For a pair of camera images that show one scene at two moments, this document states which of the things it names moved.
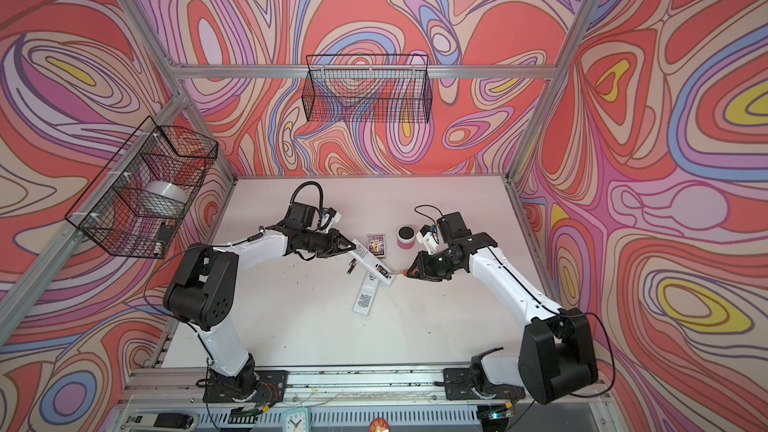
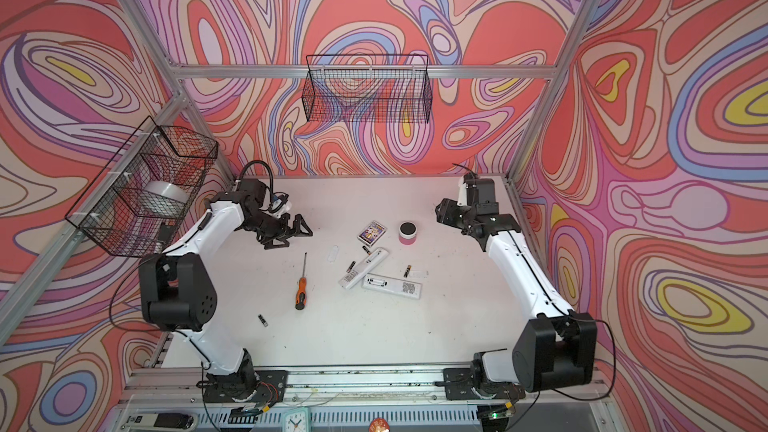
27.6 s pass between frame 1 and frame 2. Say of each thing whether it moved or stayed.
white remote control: moved
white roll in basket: stayed
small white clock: stayed
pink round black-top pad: stayed
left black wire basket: stayed
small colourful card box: moved
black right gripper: moved
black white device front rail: stayed
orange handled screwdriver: moved
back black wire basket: stayed
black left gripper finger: moved
